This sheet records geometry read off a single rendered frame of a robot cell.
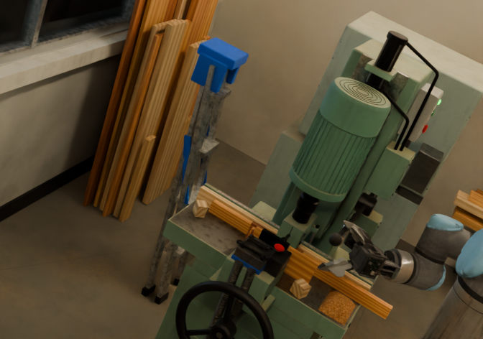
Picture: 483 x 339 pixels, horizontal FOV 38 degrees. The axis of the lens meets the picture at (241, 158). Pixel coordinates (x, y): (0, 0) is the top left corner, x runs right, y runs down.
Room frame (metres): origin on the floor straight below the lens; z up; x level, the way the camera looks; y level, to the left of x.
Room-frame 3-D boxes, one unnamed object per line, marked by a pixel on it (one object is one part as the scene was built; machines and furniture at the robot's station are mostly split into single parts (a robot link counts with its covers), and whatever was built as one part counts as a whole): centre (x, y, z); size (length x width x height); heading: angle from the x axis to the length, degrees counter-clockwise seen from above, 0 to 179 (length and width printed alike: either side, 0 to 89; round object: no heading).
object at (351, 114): (1.85, -0.23, 1.32); 0.18 x 0.18 x 0.31
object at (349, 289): (1.84, -0.27, 0.92); 0.62 x 0.02 x 0.04; 75
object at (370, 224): (1.99, -0.43, 1.02); 0.09 x 0.07 x 0.12; 75
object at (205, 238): (1.75, -0.18, 0.87); 0.61 x 0.30 x 0.06; 75
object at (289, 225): (1.87, -0.24, 0.99); 0.14 x 0.07 x 0.09; 165
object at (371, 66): (1.98, -0.27, 1.54); 0.08 x 0.08 x 0.17; 75
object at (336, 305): (1.71, -0.42, 0.91); 0.12 x 0.09 x 0.03; 165
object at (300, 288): (1.69, -0.30, 0.92); 0.04 x 0.03 x 0.04; 53
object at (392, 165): (2.02, -0.43, 1.23); 0.09 x 0.08 x 0.15; 165
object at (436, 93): (2.12, -0.45, 1.40); 0.10 x 0.06 x 0.16; 165
